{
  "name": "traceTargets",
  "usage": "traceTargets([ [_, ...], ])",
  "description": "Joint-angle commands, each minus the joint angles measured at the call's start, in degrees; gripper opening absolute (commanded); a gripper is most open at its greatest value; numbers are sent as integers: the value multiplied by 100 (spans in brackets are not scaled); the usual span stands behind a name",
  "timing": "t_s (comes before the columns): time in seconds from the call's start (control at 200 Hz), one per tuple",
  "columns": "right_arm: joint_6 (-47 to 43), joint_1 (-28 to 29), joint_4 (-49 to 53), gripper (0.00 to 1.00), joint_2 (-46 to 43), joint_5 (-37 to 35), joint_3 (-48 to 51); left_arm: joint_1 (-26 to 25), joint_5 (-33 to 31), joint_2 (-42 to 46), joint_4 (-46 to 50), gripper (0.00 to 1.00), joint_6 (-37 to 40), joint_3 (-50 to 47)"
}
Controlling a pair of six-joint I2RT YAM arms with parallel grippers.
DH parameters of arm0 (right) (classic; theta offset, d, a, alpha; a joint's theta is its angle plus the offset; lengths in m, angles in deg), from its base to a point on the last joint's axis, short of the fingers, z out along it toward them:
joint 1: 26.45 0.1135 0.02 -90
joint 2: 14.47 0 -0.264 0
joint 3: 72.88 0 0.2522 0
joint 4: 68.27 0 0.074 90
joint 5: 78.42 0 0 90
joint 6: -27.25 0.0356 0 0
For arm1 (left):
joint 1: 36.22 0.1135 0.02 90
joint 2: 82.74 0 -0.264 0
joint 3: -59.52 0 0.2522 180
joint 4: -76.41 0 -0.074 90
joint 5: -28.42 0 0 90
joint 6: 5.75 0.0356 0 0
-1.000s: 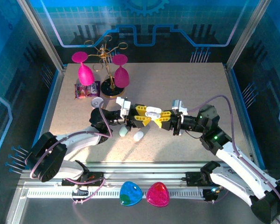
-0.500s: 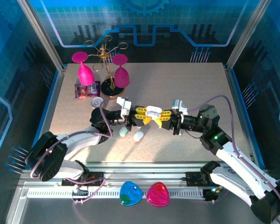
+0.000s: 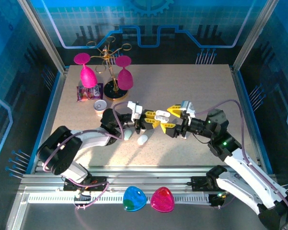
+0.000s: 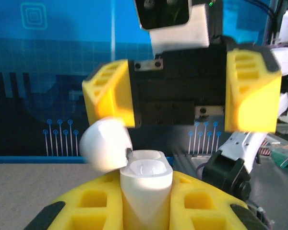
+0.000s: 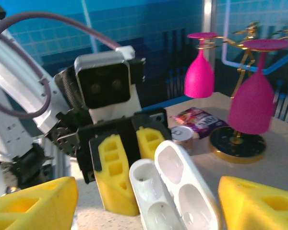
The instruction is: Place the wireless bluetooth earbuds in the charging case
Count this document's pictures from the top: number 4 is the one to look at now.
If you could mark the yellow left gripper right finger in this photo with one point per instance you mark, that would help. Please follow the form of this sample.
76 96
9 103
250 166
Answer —
201 208

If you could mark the green plastic packet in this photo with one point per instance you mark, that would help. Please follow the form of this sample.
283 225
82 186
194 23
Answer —
283 155

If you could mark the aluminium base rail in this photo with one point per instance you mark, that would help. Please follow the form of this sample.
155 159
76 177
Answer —
184 161

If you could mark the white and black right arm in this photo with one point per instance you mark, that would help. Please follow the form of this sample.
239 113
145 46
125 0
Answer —
240 146

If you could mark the white rectangular earbuds charging case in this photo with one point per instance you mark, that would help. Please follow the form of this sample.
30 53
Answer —
144 191

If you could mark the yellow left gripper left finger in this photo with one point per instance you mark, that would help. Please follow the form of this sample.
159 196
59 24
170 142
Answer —
91 208

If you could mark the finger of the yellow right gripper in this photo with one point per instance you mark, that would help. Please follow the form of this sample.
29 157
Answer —
115 95
254 95

